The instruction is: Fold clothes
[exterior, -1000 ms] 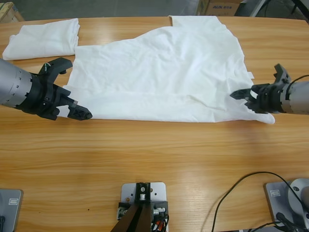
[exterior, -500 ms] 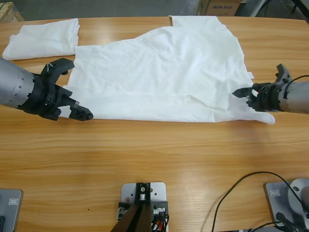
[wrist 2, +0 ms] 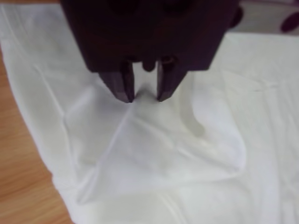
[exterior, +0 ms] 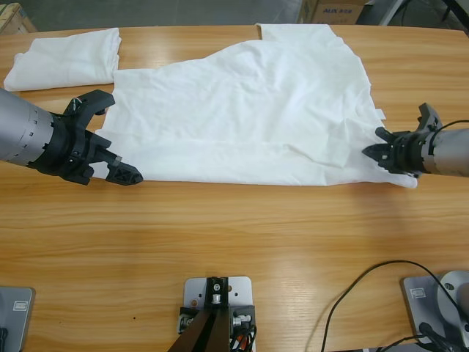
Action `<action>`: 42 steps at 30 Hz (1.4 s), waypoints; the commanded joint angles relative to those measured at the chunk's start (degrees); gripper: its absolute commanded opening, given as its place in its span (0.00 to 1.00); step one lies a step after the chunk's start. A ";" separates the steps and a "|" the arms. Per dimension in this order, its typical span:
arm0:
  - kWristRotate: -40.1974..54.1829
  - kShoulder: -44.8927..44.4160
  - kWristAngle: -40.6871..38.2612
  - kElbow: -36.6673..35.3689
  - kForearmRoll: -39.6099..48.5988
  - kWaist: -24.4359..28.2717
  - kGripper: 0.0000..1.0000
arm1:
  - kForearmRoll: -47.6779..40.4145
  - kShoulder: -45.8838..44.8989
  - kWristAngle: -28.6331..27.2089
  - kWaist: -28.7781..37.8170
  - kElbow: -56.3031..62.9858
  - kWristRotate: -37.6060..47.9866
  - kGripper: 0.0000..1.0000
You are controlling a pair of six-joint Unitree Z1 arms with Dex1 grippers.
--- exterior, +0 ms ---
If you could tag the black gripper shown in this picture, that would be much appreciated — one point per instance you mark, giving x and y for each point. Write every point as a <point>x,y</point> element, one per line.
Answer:
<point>406,154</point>
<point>69,146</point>

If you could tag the white t-shirt with black logo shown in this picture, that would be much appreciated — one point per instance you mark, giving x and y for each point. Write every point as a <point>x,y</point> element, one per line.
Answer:
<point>238,110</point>

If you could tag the folded plain white t-shirt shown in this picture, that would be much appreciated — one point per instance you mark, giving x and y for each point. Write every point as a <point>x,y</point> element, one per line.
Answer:
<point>66,62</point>

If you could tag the cardboard box with blue print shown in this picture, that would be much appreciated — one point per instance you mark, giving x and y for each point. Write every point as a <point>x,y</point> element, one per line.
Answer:
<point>333,14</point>

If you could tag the black tripod leg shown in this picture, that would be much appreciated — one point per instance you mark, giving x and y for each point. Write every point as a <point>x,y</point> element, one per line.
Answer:
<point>459,20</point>

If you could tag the white mounting plate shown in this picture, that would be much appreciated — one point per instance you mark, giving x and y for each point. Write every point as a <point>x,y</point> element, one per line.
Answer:
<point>240,289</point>

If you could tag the wooden crate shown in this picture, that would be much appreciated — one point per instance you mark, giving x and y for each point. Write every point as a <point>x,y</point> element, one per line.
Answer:
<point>14,22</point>

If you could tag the white metal frame bar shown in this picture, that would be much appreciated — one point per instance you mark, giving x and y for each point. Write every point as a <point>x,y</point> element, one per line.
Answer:
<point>392,12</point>

